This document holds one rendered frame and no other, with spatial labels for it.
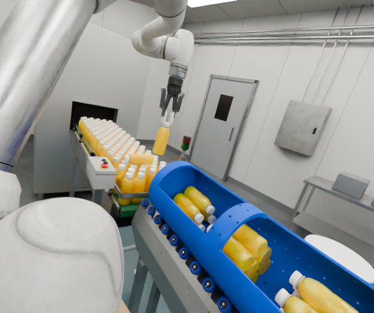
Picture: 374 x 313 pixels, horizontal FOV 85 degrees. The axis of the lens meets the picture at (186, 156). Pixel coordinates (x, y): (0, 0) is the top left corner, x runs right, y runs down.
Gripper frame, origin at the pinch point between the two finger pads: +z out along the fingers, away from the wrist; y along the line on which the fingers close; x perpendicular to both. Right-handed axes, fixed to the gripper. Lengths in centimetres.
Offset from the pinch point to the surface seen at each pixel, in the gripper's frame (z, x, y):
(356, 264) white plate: 38, -85, 57
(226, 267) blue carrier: 30, -67, -12
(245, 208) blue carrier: 18, -60, 0
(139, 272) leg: 84, -17, -7
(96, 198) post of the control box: 51, 10, -27
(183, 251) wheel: 44, -46, -8
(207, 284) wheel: 44, -61, -9
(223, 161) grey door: 99, 202, 293
